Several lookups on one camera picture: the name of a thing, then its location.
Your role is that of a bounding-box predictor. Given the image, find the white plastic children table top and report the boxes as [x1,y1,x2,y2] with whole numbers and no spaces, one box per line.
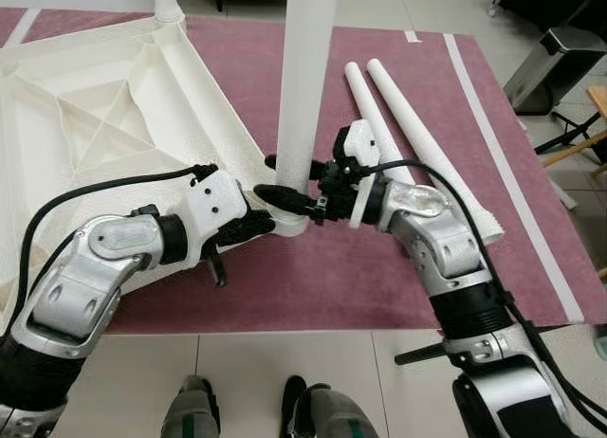
[0,19,309,316]

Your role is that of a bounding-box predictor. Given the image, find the mauve tablecloth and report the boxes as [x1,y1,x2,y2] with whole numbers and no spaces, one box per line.
[0,7,607,337]

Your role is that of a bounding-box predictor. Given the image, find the grey robot left foot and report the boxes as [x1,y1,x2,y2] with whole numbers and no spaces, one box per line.
[161,374,222,438]

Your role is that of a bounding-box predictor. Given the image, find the grey robot foot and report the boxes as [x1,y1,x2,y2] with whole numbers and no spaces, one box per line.
[161,374,222,438]
[282,376,380,438]

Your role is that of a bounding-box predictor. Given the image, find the grey robot right foot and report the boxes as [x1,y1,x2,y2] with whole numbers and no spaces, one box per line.
[282,376,380,438]

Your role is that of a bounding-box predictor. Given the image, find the white plastic strip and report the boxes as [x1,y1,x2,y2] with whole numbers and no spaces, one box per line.
[517,120,579,210]

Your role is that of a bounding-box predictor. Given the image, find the wooden side table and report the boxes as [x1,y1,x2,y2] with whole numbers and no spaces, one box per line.
[588,85,607,117]

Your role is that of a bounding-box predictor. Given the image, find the grey metal pedal bin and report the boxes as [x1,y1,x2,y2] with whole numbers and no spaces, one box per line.
[503,26,607,117]

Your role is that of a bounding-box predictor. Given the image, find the dark hanging clothes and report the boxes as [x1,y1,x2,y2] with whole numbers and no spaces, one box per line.
[493,0,607,31]

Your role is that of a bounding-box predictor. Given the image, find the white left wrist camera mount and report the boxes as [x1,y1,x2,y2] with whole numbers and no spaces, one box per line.
[180,170,249,268]

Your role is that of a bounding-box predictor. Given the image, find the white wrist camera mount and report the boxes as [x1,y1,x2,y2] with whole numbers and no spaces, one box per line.
[337,120,380,230]
[180,170,249,268]

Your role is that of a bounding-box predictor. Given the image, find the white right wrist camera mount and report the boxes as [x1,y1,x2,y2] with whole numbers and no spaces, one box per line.
[337,120,380,230]

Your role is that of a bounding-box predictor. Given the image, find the long white cloth strap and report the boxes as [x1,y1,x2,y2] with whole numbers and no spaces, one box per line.
[5,9,41,48]
[443,33,586,325]

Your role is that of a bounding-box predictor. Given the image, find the black metal table frame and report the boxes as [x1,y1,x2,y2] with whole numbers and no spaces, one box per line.
[394,341,447,366]

